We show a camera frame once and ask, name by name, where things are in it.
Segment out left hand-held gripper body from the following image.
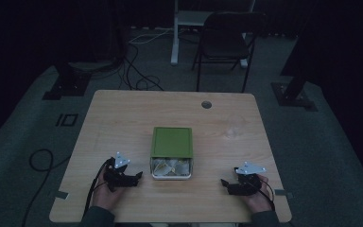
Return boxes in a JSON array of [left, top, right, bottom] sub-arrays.
[[103, 151, 132, 193]]

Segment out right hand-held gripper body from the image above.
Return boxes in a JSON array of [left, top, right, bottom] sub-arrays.
[[233, 161, 268, 196]]

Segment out white drawer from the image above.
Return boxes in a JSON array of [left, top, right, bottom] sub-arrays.
[[149, 156, 193, 181]]

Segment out person's right hand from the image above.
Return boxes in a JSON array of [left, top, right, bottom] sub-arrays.
[[240, 175, 274, 214]]

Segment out person's left hand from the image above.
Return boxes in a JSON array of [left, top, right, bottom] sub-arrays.
[[92, 169, 125, 212]]

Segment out pile of tea bags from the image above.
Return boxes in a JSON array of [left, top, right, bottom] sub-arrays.
[[152, 158, 191, 177]]

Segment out grey tape strip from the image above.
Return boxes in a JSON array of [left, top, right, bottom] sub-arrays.
[[55, 190, 70, 201], [273, 188, 294, 200]]

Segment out green box case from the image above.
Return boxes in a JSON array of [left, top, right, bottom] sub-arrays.
[[149, 126, 195, 160]]

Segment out black stand with base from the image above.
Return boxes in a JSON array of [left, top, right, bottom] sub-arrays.
[[270, 29, 319, 113], [42, 60, 93, 101]]

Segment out black folding chair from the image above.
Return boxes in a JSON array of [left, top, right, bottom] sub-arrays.
[[191, 11, 268, 94]]

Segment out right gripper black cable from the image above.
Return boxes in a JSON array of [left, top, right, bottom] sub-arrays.
[[246, 175, 276, 212]]

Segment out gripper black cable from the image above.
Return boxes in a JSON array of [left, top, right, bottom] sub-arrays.
[[82, 156, 115, 218], [246, 175, 276, 212]]

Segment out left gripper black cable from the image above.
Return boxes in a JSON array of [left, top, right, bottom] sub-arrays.
[[82, 156, 115, 218]]

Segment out black floor cable loop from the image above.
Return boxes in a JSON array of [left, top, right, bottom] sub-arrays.
[[21, 148, 73, 227]]

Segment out tangled black floor cables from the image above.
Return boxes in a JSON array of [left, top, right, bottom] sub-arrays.
[[118, 37, 165, 93]]

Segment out white floor cable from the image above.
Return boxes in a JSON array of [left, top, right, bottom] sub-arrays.
[[128, 27, 175, 45]]

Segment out white desk frame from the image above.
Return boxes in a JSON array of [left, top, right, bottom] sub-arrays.
[[170, 0, 257, 69]]

